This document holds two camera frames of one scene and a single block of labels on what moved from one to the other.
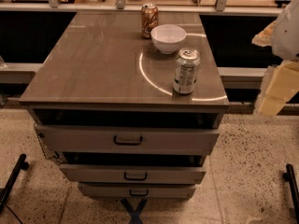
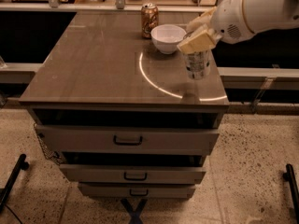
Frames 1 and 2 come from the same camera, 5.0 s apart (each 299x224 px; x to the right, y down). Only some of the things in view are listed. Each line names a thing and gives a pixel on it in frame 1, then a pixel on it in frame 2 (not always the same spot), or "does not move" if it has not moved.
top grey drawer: x=130 y=140 does not move
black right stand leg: x=290 y=175 does not move
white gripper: x=287 y=32 -> x=230 y=20
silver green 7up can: x=186 y=70 -> x=197 y=64
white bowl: x=167 y=38 does not move
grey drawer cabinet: x=102 y=99 does not move
